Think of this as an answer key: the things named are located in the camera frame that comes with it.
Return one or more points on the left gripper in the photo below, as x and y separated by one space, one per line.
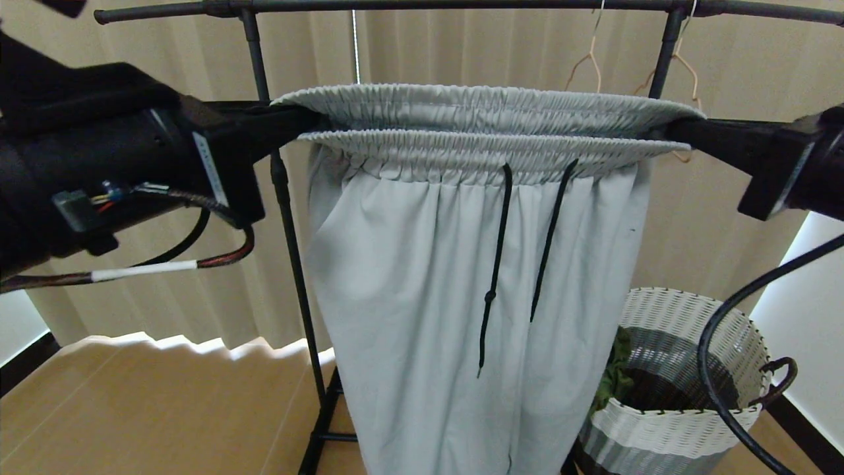
132 158

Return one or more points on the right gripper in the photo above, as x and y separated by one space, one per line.
817 165

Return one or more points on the pink clothes hanger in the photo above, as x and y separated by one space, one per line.
686 66
591 59

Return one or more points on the pale grey shorts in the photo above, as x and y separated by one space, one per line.
409 297

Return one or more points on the black clothes rack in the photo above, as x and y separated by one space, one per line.
279 178

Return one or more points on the white laundry basket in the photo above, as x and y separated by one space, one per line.
679 422

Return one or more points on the green garment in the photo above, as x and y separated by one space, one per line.
613 376

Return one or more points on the beige curtain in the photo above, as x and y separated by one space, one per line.
461 53

